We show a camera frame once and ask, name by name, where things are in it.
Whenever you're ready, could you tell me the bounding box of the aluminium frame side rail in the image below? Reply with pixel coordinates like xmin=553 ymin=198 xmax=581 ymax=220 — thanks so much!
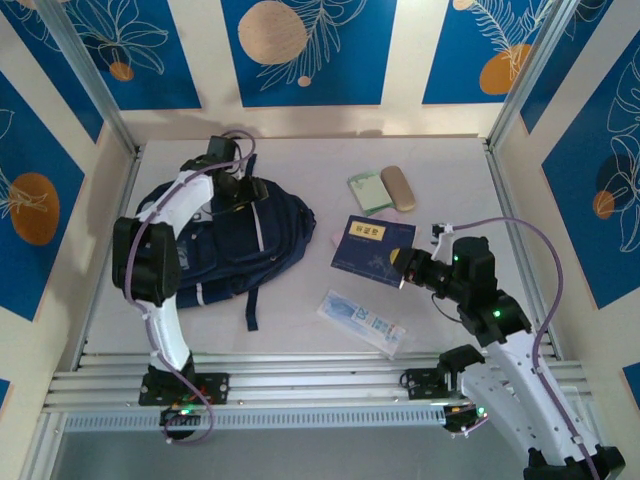
xmin=482 ymin=139 xmax=564 ymax=359
xmin=69 ymin=144 xmax=146 ymax=371

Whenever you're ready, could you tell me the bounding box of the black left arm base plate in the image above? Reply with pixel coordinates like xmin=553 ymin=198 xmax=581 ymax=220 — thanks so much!
xmin=139 ymin=372 xmax=231 ymax=406

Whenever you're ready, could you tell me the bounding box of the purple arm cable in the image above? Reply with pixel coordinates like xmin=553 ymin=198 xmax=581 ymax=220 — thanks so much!
xmin=122 ymin=128 xmax=259 ymax=446
xmin=447 ymin=216 xmax=601 ymax=480

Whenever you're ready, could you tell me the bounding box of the blue white mask packet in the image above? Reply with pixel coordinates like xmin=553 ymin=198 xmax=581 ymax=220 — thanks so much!
xmin=317 ymin=288 xmax=409 ymax=359

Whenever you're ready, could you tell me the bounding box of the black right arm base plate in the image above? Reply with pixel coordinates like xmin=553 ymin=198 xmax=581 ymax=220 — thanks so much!
xmin=403 ymin=367 xmax=499 ymax=401

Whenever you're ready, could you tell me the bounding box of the light green notebook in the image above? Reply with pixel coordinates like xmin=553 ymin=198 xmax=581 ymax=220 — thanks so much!
xmin=347 ymin=169 xmax=396 ymax=217

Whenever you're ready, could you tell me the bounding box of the grey slotted cable duct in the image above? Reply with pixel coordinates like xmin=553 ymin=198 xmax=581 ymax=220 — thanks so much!
xmin=62 ymin=405 xmax=451 ymax=432

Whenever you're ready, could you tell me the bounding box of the aluminium frame post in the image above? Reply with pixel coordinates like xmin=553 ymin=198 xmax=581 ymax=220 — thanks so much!
xmin=34 ymin=0 xmax=141 ymax=159
xmin=485 ymin=0 xmax=584 ymax=151

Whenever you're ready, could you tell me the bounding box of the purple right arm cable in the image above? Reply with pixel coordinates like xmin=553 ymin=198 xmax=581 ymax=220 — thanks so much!
xmin=447 ymin=216 xmax=601 ymax=480

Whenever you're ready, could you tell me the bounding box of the navy blue notebook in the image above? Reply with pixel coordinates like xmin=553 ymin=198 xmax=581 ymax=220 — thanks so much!
xmin=330 ymin=214 xmax=417 ymax=289

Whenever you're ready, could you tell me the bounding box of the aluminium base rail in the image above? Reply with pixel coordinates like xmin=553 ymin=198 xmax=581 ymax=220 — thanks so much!
xmin=42 ymin=349 xmax=594 ymax=416

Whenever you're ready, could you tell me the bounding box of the navy blue backpack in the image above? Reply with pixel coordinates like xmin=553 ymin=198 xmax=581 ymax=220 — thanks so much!
xmin=133 ymin=154 xmax=317 ymax=332

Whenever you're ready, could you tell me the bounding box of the tan glasses case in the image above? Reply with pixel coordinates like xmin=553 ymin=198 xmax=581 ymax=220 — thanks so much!
xmin=379 ymin=164 xmax=419 ymax=213

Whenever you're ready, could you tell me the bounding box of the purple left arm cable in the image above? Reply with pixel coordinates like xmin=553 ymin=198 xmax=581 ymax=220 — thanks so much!
xmin=122 ymin=128 xmax=259 ymax=446

